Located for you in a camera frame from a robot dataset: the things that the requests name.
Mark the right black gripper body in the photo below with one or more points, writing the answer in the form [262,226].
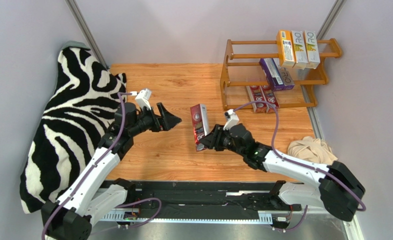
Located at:
[214,138]

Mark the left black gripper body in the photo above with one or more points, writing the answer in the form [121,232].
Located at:
[143,123]

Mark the small red toothpaste box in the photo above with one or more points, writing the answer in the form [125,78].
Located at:
[200,124]

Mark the red 3D toothpaste box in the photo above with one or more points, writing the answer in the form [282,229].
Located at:
[271,98]
[256,94]

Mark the purple white R.O.C.S. toothpaste box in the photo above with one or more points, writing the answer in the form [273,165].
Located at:
[286,77]

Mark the silver yellow R.O.C.S. toothpaste box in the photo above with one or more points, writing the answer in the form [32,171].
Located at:
[299,49]

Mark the orange white R.O.C.S. toothpaste box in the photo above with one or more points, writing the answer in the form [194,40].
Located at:
[312,50]

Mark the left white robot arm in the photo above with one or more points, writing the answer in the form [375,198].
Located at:
[74,214]

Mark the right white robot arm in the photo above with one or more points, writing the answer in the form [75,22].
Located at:
[330,186]

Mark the orange wooden shelf rack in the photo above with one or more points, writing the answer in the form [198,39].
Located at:
[241,68]

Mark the zebra pattern cushion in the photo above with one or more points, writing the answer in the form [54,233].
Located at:
[77,115]

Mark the beige crumpled cloth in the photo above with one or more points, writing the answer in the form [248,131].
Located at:
[311,149]

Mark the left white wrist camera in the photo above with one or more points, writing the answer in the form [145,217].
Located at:
[142,99]

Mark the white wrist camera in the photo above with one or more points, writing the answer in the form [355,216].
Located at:
[142,99]
[232,119]

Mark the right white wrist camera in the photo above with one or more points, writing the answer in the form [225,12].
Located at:
[232,119]

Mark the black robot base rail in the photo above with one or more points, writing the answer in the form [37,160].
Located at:
[255,203]

